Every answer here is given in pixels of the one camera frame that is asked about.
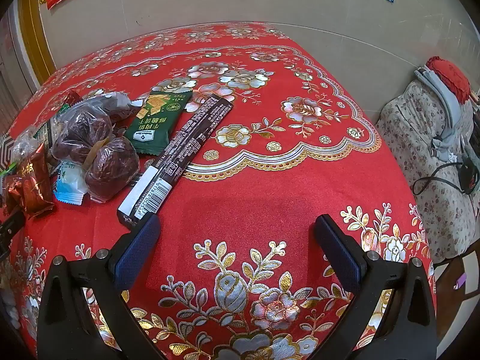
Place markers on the floral fabric sofa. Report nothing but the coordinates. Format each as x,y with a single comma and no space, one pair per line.
407,124

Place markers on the light blue candy wrapper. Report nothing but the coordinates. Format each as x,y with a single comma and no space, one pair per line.
70,186

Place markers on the long dark brown snack bar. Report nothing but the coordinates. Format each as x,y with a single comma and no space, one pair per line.
153,187

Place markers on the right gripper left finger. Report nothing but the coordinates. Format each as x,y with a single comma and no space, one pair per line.
65,326

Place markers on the red knitted cushion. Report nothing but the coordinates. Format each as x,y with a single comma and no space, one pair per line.
453,77

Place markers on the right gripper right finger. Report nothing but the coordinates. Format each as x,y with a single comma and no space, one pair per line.
408,326

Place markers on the yellow door frame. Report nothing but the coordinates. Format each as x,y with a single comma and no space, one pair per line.
33,35

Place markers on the shiny red foil snack packet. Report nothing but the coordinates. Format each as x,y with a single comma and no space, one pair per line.
30,188

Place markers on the red floral tablecloth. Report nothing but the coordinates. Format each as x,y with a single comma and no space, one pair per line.
237,272

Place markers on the green cracker packet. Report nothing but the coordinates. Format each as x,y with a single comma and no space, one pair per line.
150,129

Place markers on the grey garment on sofa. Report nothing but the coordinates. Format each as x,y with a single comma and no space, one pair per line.
442,145

